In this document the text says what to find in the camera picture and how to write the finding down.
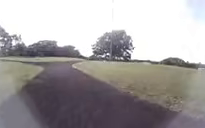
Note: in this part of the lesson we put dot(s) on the large round tree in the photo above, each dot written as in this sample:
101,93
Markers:
121,46

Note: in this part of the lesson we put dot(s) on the grass lawn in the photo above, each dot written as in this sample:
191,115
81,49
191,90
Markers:
6,76
140,80

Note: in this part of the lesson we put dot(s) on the dark asphalt path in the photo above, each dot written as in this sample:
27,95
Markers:
76,96

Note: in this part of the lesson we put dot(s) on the thin tall pole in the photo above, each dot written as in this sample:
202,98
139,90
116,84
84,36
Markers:
112,13

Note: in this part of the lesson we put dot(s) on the row of dark trees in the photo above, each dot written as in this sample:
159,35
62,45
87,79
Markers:
46,49

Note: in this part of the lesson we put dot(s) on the low dark bushes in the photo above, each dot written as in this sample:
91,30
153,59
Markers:
176,61

